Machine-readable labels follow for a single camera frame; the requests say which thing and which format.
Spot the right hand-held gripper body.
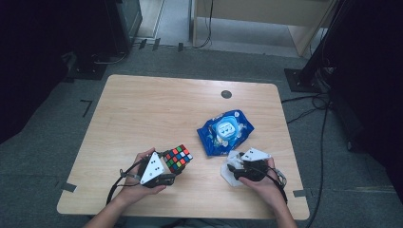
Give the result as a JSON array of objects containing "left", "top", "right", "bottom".
[{"left": 234, "top": 147, "right": 273, "bottom": 182}]

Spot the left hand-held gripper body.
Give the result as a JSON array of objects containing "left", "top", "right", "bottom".
[{"left": 138, "top": 151, "right": 167, "bottom": 190}]

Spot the white wet wipe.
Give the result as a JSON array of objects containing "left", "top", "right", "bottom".
[{"left": 220, "top": 149, "right": 247, "bottom": 188}]

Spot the multicoloured puzzle cube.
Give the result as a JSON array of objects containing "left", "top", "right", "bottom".
[{"left": 162, "top": 143, "right": 194, "bottom": 176}]

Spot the blue wet wipes packet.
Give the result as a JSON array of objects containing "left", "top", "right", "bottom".
[{"left": 196, "top": 109, "right": 256, "bottom": 158}]

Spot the person's right hand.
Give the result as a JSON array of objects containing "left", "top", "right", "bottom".
[{"left": 238, "top": 157, "right": 288, "bottom": 214}]

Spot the person's left hand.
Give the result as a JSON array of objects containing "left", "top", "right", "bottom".
[{"left": 118, "top": 147, "right": 167, "bottom": 207}]

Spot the black corner tape mark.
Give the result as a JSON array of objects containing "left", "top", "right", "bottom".
[{"left": 79, "top": 99, "right": 94, "bottom": 119}]

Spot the black metal stand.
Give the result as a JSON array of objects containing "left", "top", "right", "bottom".
[{"left": 283, "top": 0, "right": 353, "bottom": 95}]

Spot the black stand base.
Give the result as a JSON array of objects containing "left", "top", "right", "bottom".
[{"left": 64, "top": 51, "right": 109, "bottom": 82}]

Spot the black cabinet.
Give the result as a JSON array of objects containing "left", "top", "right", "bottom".
[{"left": 104, "top": 0, "right": 144, "bottom": 57}]

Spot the dark curtain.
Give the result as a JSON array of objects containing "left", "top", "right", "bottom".
[
  {"left": 0, "top": 0, "right": 112, "bottom": 145},
  {"left": 327, "top": 0, "right": 403, "bottom": 205}
]

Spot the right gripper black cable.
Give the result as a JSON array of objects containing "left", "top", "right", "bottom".
[{"left": 265, "top": 166, "right": 290, "bottom": 205}]

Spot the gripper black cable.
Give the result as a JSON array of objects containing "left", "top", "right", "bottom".
[
  {"left": 265, "top": 166, "right": 290, "bottom": 205},
  {"left": 106, "top": 157, "right": 147, "bottom": 207}
]

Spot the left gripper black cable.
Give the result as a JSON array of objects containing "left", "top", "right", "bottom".
[{"left": 106, "top": 157, "right": 147, "bottom": 207}]

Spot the long black floor cable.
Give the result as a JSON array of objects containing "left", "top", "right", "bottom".
[{"left": 304, "top": 94, "right": 331, "bottom": 228}]

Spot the looped black floor cable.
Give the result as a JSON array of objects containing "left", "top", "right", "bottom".
[{"left": 280, "top": 93, "right": 331, "bottom": 125}]

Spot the curved black floor cable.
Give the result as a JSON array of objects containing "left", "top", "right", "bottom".
[{"left": 91, "top": 50, "right": 130, "bottom": 67}]

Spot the hanging black cable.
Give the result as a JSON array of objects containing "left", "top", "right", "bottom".
[{"left": 193, "top": 0, "right": 215, "bottom": 50}]

